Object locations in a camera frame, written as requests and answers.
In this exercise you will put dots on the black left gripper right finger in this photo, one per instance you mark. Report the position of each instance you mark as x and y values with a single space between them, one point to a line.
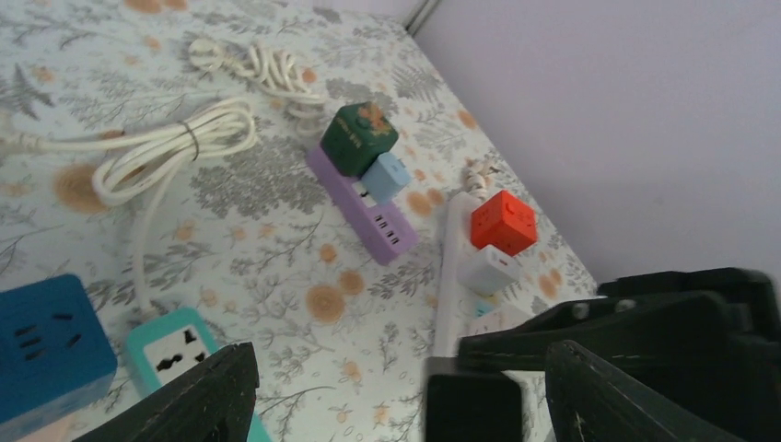
591 400

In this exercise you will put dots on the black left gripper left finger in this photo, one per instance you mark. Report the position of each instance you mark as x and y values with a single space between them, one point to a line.
213 401

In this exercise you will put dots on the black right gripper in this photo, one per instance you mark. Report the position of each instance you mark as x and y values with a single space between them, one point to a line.
707 340

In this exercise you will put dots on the black plug adapter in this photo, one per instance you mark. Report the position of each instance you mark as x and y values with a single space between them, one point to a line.
469 406

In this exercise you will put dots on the white cube socket adapter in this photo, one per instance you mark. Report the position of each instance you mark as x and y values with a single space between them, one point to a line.
488 271

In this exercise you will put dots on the dark blue cube socket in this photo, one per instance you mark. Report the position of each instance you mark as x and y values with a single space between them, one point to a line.
55 356

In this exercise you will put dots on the red cube socket adapter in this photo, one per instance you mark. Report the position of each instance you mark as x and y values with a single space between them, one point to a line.
504 222

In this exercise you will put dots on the light blue small plug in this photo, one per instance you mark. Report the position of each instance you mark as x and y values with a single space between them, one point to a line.
386 177

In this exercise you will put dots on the dark green cube socket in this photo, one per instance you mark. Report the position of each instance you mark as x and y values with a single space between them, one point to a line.
356 136

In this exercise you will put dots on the teal power strip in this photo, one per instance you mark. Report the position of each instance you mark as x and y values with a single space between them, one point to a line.
163 348

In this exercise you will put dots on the white multicolour power strip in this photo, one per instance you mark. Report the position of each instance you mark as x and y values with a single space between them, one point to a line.
460 311

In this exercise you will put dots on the pink round power socket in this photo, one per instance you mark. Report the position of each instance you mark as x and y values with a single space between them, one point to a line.
54 432

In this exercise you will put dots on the floral patterned table mat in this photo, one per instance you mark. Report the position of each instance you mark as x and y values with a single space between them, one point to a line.
252 241

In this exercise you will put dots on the purple power strip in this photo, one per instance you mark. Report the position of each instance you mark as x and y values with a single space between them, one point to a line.
382 228

